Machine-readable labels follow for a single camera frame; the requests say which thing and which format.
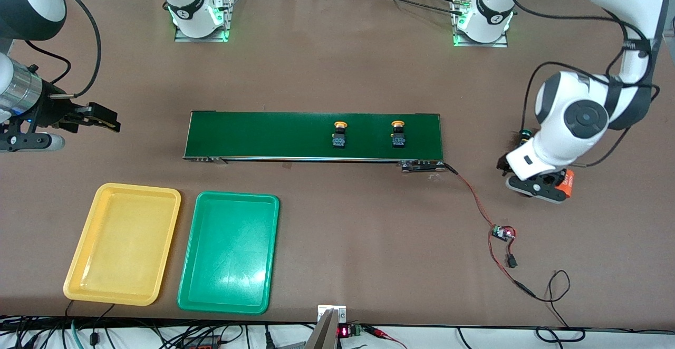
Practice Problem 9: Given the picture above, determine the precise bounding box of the orange cylinder white print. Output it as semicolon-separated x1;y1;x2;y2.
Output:
558;169;576;200

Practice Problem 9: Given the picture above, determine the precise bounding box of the thin black looped cable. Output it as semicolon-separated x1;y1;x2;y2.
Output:
514;270;587;343

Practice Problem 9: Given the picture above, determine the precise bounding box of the red black conveyor wire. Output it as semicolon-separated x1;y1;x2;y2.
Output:
443;162;499;229

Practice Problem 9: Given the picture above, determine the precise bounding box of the green conveyor belt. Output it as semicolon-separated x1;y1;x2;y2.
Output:
182;110;447;173

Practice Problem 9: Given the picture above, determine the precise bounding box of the red black power wire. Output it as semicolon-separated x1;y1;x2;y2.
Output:
488;229;523;286

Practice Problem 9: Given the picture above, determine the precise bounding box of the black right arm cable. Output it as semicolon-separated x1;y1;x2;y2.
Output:
47;0;102;99

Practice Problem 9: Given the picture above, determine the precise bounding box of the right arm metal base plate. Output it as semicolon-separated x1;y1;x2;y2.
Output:
174;0;236;43

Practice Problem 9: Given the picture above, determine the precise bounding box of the yellow plastic tray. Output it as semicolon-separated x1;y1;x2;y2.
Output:
63;182;182;307

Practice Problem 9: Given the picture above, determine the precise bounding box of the red clip lead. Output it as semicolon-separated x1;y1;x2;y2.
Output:
364;325;409;349

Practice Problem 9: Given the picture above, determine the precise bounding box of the yellow cap push button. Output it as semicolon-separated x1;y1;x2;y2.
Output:
331;121;349;149
390;120;407;149

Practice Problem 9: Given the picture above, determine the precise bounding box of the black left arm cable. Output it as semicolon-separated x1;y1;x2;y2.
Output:
501;0;660;168

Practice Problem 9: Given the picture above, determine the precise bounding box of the green plastic tray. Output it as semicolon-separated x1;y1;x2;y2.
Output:
177;191;281;315

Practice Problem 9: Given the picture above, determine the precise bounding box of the silver camera mount bracket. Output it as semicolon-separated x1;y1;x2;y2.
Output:
317;305;348;349

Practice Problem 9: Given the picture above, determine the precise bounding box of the small green circuit board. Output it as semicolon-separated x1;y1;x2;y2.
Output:
491;224;516;243

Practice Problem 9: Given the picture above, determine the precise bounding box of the black base cable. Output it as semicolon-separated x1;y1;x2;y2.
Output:
363;0;466;15

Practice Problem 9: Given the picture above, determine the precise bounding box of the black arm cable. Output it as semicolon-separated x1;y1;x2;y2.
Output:
47;0;102;99
501;0;660;168

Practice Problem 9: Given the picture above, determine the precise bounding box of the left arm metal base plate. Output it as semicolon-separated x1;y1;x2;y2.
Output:
451;0;509;49

